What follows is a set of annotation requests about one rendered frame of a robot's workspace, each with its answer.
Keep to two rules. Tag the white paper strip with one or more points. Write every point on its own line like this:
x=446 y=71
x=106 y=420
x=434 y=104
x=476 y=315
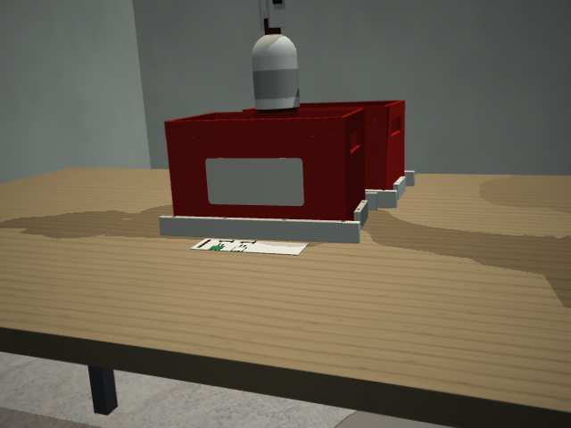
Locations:
x=264 y=247

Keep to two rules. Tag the dark red crate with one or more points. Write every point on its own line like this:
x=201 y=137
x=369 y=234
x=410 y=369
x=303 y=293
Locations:
x=306 y=164
x=384 y=145

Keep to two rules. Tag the white bottle with grey label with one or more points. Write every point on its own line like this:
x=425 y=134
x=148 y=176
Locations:
x=275 y=72

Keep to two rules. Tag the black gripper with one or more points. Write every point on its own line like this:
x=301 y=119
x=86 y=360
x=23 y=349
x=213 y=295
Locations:
x=276 y=13

